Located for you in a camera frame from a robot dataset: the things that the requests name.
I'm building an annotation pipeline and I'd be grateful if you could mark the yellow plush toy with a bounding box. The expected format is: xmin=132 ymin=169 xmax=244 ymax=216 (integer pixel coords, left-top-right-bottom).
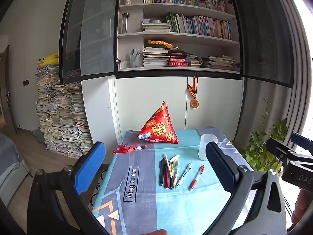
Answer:
xmin=37 ymin=52 xmax=59 ymax=67

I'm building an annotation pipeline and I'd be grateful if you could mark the wide stack of worn books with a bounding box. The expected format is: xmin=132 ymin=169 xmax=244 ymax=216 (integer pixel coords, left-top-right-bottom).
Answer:
xmin=202 ymin=55 xmax=236 ymax=69

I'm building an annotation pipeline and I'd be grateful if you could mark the white pen holder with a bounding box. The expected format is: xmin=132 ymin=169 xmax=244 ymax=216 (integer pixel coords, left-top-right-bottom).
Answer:
xmin=130 ymin=49 xmax=143 ymax=68

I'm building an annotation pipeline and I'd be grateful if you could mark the yellow flower bunch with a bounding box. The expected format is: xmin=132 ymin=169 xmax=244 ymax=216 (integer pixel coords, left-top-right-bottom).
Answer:
xmin=147 ymin=39 xmax=173 ymax=50

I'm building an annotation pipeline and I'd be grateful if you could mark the row of thick colourful books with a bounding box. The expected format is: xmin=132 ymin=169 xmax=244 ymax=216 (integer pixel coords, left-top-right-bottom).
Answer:
xmin=166 ymin=12 xmax=233 ymax=40

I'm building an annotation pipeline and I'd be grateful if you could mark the flat pile of papers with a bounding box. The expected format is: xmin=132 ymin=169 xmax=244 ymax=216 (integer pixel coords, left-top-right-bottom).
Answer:
xmin=142 ymin=23 xmax=171 ymax=32

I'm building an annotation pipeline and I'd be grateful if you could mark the white pen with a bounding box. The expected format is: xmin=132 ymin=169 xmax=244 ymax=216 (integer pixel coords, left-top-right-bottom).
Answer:
xmin=171 ymin=161 xmax=180 ymax=190

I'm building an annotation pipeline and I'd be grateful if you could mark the tall pile of paper booklets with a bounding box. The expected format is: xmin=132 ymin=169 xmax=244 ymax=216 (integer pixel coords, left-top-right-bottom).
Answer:
xmin=35 ymin=64 xmax=93 ymax=159

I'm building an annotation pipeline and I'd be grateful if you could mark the person's left hand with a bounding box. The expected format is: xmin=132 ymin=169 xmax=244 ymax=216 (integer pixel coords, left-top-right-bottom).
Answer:
xmin=136 ymin=229 xmax=169 ymax=235

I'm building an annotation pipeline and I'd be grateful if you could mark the green potted plant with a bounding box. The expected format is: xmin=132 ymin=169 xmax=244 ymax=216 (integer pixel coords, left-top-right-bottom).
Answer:
xmin=232 ymin=99 xmax=289 ymax=173

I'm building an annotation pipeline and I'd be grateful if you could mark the red tassel with beads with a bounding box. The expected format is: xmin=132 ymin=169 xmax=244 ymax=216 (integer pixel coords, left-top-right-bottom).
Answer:
xmin=112 ymin=144 xmax=148 ymax=155

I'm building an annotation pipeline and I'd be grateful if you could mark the glass cabinet door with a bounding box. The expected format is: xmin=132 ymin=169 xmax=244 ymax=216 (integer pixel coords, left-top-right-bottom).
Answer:
xmin=226 ymin=0 xmax=294 ymax=89
xmin=59 ymin=0 xmax=122 ymax=86

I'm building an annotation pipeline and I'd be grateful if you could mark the brown door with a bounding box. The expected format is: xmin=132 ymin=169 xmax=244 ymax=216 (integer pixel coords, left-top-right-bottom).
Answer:
xmin=0 ymin=45 xmax=18 ymax=134

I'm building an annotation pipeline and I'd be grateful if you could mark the gold medal with striped ribbon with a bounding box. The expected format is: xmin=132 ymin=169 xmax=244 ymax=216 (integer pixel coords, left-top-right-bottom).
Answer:
xmin=187 ymin=76 xmax=200 ymax=108

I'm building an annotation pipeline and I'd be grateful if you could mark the red pen with black clip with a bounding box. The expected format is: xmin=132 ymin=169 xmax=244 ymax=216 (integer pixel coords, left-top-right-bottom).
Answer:
xmin=164 ymin=166 xmax=171 ymax=189

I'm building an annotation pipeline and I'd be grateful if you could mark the green bag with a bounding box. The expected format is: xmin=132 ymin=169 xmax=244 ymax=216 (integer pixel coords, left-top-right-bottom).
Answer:
xmin=33 ymin=128 xmax=46 ymax=144

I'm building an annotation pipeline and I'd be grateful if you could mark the blue and grey printed tablecloth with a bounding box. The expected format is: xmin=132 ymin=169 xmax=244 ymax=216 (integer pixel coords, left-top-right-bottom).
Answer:
xmin=92 ymin=127 xmax=286 ymax=235

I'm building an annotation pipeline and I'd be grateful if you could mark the red triangular printed pillow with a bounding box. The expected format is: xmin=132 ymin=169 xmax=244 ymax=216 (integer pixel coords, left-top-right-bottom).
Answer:
xmin=137 ymin=101 xmax=179 ymax=144

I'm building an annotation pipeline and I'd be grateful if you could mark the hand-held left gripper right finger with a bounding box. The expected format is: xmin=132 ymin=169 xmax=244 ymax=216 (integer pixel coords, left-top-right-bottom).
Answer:
xmin=205 ymin=141 xmax=287 ymax=235

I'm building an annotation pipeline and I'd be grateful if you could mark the stack of red books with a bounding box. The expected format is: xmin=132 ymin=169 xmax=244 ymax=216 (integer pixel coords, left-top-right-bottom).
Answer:
xmin=169 ymin=51 xmax=190 ymax=66

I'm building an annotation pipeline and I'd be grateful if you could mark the translucent plastic cup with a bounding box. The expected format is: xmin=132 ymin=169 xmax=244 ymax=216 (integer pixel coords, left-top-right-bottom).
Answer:
xmin=198 ymin=133 xmax=219 ymax=161

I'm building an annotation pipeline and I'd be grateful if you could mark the tall empty glass jar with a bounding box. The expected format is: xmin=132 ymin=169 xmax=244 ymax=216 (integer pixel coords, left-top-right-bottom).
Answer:
xmin=121 ymin=13 xmax=131 ymax=34

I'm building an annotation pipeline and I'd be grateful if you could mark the person's right hand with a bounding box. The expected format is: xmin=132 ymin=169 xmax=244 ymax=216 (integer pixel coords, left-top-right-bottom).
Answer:
xmin=291 ymin=190 xmax=313 ymax=226

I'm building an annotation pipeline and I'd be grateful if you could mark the stack of white magazines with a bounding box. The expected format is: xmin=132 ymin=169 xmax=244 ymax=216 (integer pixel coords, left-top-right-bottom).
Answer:
xmin=142 ymin=47 xmax=170 ymax=67

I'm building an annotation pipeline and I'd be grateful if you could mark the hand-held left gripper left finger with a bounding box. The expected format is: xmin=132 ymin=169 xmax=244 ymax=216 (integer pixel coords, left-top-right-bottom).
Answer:
xmin=26 ymin=141 xmax=108 ymax=235

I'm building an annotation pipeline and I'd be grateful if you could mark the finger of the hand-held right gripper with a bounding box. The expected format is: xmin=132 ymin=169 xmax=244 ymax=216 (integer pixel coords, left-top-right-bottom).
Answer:
xmin=266 ymin=138 xmax=298 ymax=165
xmin=291 ymin=132 xmax=313 ymax=154

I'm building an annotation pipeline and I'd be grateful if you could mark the clear pen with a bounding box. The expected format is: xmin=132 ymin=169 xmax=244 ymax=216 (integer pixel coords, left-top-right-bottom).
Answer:
xmin=175 ymin=163 xmax=192 ymax=189

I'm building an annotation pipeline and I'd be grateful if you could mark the long row of thin books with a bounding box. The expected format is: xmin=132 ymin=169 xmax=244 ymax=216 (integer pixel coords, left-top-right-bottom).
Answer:
xmin=144 ymin=0 xmax=227 ymax=13

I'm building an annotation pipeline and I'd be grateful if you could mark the grey curtain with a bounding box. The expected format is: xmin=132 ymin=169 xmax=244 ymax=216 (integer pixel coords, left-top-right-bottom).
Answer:
xmin=276 ymin=0 xmax=313 ymax=137

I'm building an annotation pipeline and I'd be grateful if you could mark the grey bed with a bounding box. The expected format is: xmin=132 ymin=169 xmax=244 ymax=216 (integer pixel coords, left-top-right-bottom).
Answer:
xmin=0 ymin=132 xmax=32 ymax=201

